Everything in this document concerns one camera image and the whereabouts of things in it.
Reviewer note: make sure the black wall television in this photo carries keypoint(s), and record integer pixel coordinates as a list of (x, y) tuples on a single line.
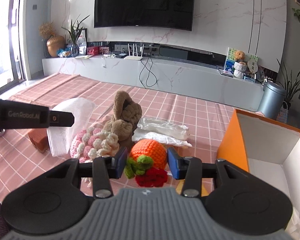
[(175, 14)]

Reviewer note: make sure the green potted plant on console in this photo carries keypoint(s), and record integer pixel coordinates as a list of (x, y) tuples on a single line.
[(74, 32)]

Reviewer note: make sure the teddy bear in white basket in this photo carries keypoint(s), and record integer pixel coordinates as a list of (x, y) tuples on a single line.
[(240, 65)]

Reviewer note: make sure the woven basket bag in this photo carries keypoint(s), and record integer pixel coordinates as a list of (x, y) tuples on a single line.
[(283, 113)]

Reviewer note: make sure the red gift box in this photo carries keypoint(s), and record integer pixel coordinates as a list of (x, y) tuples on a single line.
[(93, 51)]

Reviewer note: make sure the white wifi router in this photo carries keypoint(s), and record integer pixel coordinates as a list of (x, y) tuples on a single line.
[(136, 53)]

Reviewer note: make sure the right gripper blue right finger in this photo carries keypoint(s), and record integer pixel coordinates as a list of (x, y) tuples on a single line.
[(176, 164)]

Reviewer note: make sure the white marble tv console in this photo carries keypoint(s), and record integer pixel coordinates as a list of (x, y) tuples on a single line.
[(202, 82)]

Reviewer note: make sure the tall floor plant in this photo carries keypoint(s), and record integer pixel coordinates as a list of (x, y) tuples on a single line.
[(291, 83)]

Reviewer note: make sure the grey metal trash can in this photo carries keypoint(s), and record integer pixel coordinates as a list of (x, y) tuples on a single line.
[(272, 100)]

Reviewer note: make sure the white folded plastic bag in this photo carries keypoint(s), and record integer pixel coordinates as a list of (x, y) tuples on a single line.
[(162, 131)]

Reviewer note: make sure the small brown block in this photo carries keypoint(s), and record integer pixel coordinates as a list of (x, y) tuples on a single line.
[(38, 137)]

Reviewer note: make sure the orange crochet fruit toy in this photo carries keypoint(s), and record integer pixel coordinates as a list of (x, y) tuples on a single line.
[(146, 163)]

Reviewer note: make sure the orange white cardboard box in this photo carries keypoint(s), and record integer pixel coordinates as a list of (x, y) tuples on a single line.
[(269, 150)]

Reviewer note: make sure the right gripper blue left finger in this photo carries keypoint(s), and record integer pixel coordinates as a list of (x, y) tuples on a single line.
[(118, 163)]

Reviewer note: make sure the white mesh cloth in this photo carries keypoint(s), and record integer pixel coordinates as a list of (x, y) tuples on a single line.
[(60, 138)]

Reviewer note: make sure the brown crochet bunny toy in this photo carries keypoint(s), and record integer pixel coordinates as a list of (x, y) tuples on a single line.
[(126, 115)]

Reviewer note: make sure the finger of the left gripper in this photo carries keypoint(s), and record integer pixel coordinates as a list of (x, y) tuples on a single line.
[(61, 119)]

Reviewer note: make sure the golden vase with dried flowers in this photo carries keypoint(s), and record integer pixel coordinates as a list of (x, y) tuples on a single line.
[(54, 42)]

